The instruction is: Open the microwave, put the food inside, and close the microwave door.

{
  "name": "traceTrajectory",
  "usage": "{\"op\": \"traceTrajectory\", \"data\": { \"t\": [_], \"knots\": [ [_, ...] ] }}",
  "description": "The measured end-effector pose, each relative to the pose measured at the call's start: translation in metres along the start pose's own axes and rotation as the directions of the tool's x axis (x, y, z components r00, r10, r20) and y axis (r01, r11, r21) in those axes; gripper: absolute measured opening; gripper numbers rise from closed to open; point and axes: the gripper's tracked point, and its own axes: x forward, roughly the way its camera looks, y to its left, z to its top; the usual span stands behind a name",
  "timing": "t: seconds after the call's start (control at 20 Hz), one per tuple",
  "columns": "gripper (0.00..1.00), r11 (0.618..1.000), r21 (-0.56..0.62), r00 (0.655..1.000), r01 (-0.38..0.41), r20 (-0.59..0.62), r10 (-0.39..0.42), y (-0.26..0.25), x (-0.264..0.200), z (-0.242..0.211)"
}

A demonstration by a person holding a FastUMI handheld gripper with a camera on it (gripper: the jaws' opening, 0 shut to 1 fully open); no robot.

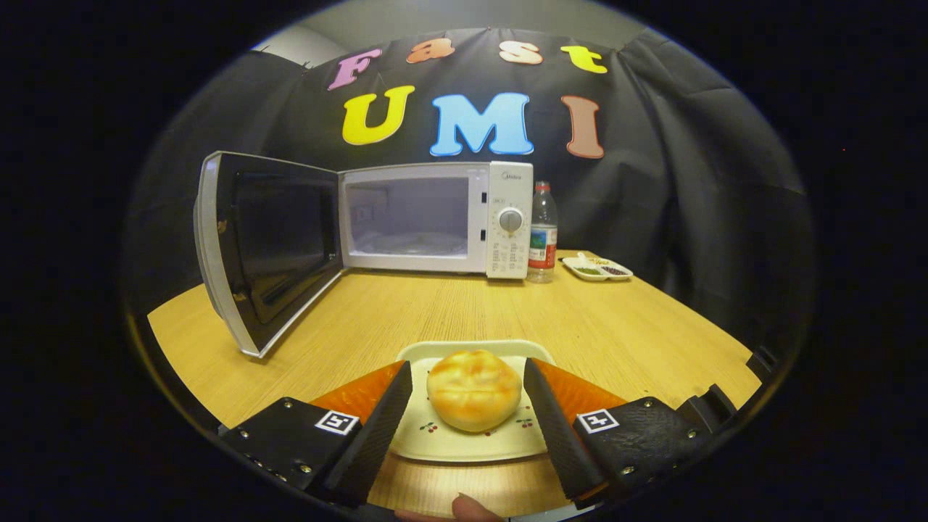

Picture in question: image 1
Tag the black backdrop cloth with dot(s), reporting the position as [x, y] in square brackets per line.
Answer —
[689, 145]

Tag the white microwave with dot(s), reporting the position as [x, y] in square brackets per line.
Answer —
[507, 188]

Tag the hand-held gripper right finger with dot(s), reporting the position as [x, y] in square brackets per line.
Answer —
[554, 435]

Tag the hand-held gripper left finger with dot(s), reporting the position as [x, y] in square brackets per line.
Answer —
[380, 435]

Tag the clear bottle with red label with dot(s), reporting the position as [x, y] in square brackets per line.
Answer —
[542, 246]

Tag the golden bread bun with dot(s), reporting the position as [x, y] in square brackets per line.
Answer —
[473, 391]

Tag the white divided dish of beans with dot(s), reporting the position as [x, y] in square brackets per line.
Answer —
[598, 272]

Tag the cream plate with cherry print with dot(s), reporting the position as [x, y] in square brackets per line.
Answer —
[464, 446]

